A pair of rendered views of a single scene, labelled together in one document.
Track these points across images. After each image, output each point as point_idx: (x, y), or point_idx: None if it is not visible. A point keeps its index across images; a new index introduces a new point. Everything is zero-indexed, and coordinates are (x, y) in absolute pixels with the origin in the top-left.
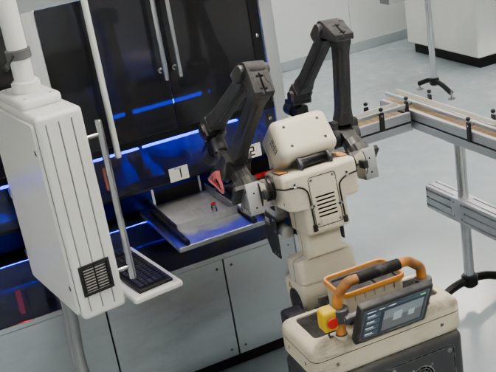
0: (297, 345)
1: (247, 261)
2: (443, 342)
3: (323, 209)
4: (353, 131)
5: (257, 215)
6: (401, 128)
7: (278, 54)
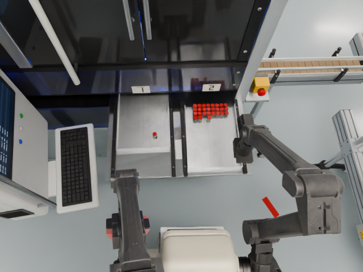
0: None
1: None
2: None
3: None
4: (269, 246)
5: (181, 163)
6: (353, 81)
7: (274, 31)
